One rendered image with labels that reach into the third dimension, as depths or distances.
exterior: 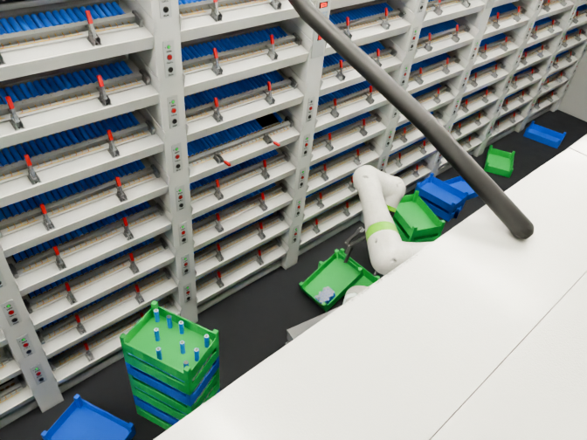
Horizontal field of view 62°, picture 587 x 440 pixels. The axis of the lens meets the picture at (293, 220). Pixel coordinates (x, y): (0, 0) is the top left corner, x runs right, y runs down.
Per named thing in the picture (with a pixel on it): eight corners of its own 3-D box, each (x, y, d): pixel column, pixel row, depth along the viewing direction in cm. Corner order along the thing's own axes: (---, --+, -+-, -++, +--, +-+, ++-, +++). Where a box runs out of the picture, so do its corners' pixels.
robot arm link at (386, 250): (406, 283, 168) (417, 259, 159) (369, 282, 166) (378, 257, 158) (395, 244, 181) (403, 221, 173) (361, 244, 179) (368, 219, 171)
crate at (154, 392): (219, 377, 207) (219, 366, 201) (191, 417, 192) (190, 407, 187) (161, 347, 215) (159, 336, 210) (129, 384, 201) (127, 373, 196)
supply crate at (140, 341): (218, 342, 191) (218, 330, 186) (189, 384, 177) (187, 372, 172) (155, 312, 199) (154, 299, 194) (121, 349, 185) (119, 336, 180)
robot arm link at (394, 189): (415, 182, 200) (400, 180, 210) (390, 172, 195) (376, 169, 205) (402, 215, 201) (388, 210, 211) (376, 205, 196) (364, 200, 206)
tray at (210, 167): (297, 140, 234) (303, 126, 226) (188, 184, 200) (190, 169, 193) (272, 112, 240) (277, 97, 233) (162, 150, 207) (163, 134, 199)
